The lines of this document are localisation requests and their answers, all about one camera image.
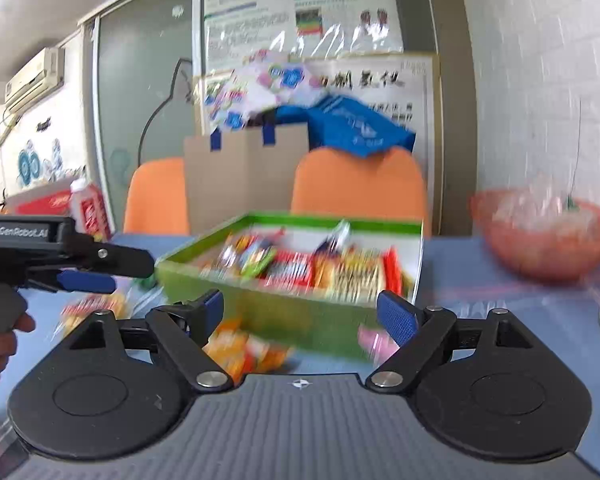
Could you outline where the person's left hand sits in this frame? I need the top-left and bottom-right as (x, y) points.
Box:
(0, 312), (36, 391)

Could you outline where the clear plastic bag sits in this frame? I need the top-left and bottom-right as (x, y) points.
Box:
(505, 175), (597, 233)

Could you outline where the blue plastic bag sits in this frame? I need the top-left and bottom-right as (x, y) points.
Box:
(275, 94), (417, 159)

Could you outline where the blue tablecloth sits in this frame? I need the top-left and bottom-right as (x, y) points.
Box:
(0, 232), (600, 480)

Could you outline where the orange chair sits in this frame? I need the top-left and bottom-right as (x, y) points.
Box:
(123, 157), (191, 236)
(290, 147), (431, 238)

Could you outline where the red cracker box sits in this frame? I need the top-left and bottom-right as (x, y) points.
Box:
(15, 192), (88, 222)

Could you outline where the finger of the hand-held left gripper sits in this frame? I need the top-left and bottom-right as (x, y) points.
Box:
(70, 234), (156, 279)
(27, 269), (117, 295)

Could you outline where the white air conditioner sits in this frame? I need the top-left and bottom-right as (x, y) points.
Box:
(4, 47), (66, 113)

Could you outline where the pink snack packet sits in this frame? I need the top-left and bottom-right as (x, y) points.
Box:
(357, 325), (402, 362)

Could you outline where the yellow clear snack packet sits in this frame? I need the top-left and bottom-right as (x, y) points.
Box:
(60, 294), (129, 336)

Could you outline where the wall poster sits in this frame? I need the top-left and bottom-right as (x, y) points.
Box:
(200, 0), (406, 75)

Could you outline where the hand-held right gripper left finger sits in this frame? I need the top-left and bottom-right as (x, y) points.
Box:
(67, 287), (234, 393)

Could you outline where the thin wire stem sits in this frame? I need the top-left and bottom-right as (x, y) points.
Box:
(562, 100), (582, 212)

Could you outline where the frosted glass door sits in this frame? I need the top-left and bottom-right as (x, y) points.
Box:
(82, 0), (203, 206)

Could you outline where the orange brown snack packet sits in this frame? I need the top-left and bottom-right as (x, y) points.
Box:
(202, 317), (294, 386)

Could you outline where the floral cloth bag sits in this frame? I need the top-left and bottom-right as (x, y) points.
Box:
(205, 50), (327, 132)

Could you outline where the green cardboard box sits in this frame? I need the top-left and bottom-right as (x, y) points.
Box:
(155, 212), (426, 362)

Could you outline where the white bottle with red label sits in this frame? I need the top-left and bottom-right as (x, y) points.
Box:
(70, 179), (114, 241)

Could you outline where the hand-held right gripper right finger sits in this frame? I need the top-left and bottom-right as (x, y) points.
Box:
(365, 290), (534, 393)

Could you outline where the pink glass bowl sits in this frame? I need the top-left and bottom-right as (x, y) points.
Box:
(470, 187), (600, 282)

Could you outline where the heap of assorted snack packets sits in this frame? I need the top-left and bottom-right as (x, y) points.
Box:
(200, 220), (416, 307)

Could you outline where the brown cardboard box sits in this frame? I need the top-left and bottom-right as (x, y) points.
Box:
(184, 125), (311, 236)

